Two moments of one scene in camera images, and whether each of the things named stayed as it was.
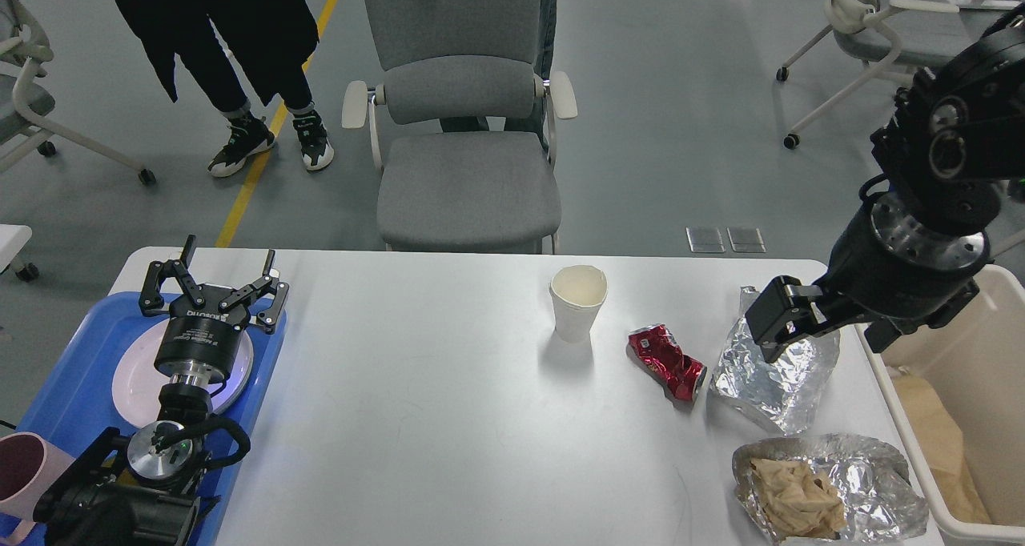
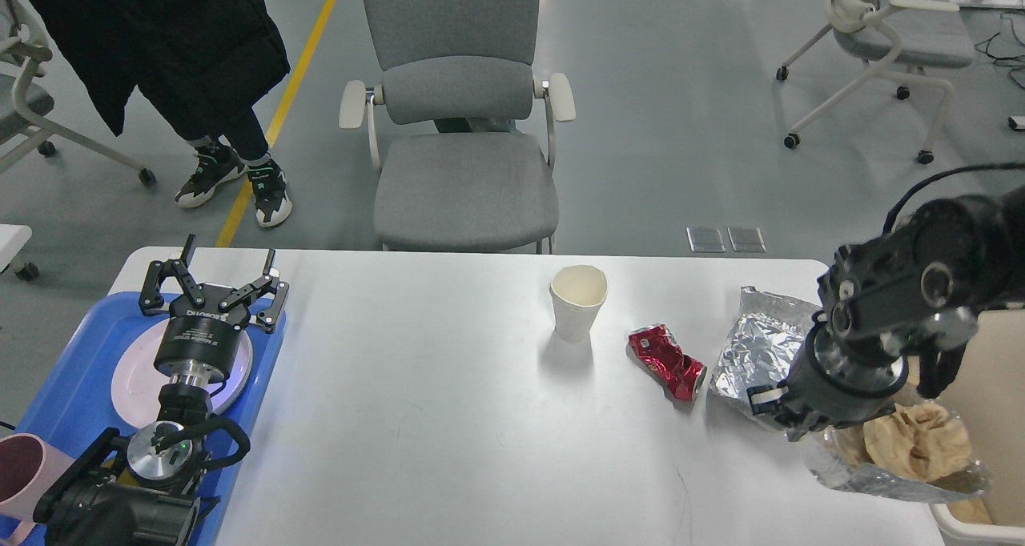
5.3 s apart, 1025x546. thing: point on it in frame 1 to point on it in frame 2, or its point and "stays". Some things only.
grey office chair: [462, 133] stays
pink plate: [137, 383] stays
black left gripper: [201, 340] stays
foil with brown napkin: [828, 487] to [919, 451]
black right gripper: [888, 272] to [834, 380]
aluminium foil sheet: [781, 394] stays
